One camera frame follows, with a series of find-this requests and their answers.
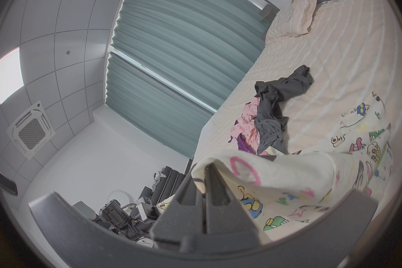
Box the bed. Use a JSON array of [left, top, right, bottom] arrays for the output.
[[188, 0, 401, 244]]

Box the pink garment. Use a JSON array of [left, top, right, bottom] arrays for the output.
[[228, 97, 264, 152]]

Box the black garment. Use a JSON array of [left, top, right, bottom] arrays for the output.
[[254, 65, 315, 110]]

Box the white ceiling air vent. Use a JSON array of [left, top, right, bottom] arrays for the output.
[[6, 100, 58, 161]]

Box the white printed pyjama top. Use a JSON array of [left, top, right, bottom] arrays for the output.
[[156, 91, 395, 244]]

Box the grey bedside table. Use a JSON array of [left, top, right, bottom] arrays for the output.
[[260, 4, 281, 39]]

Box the blue-green curtain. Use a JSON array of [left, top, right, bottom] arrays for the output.
[[103, 52, 227, 160], [111, 0, 269, 112]]

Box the purple satin garment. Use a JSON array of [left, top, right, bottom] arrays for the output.
[[237, 134, 257, 154]]

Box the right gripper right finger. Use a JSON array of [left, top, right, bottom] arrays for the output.
[[206, 163, 272, 245]]

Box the ceiling light panel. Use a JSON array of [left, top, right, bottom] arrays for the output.
[[0, 47, 25, 105]]

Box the pale pink pillow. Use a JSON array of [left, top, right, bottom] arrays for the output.
[[265, 0, 318, 43]]

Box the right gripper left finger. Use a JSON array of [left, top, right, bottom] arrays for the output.
[[150, 165, 208, 246]]

